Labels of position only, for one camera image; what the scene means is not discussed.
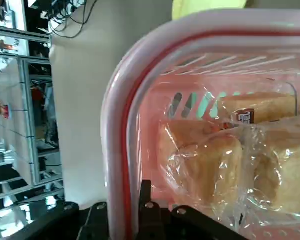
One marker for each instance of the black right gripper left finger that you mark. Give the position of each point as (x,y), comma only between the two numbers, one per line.
(65,225)

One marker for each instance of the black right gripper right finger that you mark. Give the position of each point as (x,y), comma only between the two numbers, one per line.
(150,222)

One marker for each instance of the small pink slotted basket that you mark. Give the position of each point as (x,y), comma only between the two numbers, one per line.
(120,125)

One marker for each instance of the round yellow plate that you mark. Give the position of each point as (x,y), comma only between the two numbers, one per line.
(202,7)

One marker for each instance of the aluminium frame structure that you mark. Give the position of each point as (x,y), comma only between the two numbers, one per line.
(31,112)

